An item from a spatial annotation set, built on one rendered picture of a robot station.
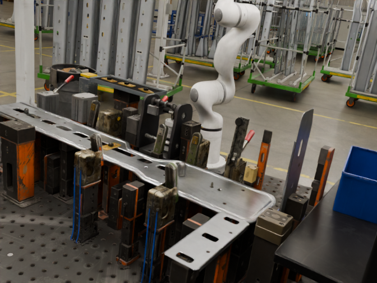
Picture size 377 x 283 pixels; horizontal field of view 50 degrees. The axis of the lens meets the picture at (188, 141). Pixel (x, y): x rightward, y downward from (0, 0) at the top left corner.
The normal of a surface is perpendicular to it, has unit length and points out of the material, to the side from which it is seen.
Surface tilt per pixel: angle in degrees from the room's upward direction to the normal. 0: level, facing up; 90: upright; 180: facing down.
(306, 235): 0
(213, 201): 0
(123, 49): 87
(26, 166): 90
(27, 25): 90
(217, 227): 0
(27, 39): 90
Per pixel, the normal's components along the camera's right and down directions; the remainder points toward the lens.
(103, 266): 0.12, -0.94
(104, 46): -0.30, 0.22
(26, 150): 0.82, 0.29
